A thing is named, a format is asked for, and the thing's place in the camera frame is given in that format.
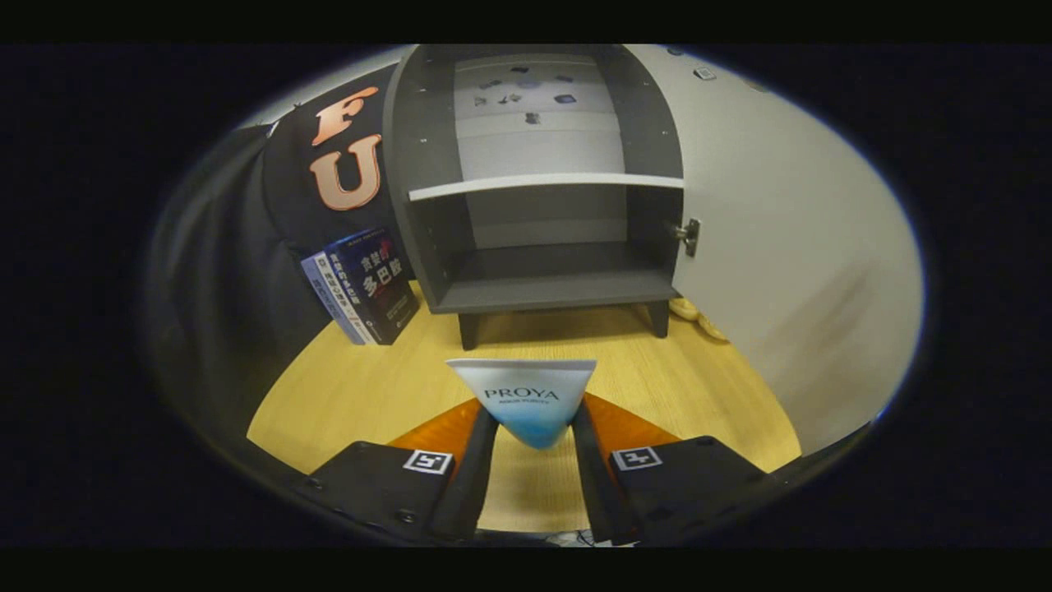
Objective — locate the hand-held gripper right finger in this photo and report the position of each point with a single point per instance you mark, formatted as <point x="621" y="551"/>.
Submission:
<point x="600" y="485"/>

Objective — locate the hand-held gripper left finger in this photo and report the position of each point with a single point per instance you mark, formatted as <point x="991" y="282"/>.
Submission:
<point x="468" y="485"/>

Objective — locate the white blue cosmetic tube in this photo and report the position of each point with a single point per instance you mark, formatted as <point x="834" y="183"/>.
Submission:
<point x="522" y="403"/>

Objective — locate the white cabinet door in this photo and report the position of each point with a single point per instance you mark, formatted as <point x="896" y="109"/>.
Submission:
<point x="781" y="247"/>

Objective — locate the yellow plush toy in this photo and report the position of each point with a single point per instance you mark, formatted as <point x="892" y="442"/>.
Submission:
<point x="684" y="309"/>

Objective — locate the dark blue book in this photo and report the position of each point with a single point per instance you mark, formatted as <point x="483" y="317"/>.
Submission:
<point x="382" y="279"/>

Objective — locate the pale blue book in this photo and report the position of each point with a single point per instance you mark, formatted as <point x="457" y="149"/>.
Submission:
<point x="326" y="292"/>
<point x="338" y="292"/>

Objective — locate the black backdrop cloth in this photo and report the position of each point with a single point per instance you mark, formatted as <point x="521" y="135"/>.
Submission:
<point x="214" y="288"/>

